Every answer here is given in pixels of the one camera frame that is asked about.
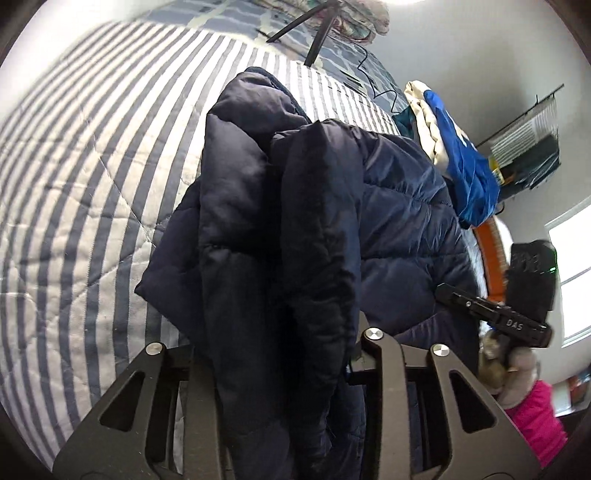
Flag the navy puffer jacket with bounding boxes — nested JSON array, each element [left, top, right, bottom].
[[135, 67, 479, 479]]

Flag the pink sleeve forearm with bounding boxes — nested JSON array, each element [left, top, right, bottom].
[[506, 380, 568, 468]]

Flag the dark hanging clothes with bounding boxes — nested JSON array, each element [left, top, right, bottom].
[[498, 134, 561, 202]]

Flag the black clothes rack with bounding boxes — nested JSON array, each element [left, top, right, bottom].
[[475, 82, 567, 204]]

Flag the gloved right hand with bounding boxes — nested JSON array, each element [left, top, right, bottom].
[[478, 330, 540, 410]]

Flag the window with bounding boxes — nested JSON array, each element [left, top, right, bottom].
[[546, 198, 591, 347]]

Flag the orange covered bench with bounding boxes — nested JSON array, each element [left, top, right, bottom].
[[473, 215, 513, 303]]

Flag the blue folded garment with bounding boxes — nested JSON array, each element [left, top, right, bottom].
[[392, 79, 502, 229]]

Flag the striped hanging towel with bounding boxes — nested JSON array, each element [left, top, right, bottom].
[[487, 96, 558, 168]]

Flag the striped blue white mattress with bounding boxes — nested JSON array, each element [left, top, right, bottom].
[[1, 21, 396, 467]]

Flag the floral folded quilt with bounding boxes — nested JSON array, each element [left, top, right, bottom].
[[256, 0, 390, 44]]

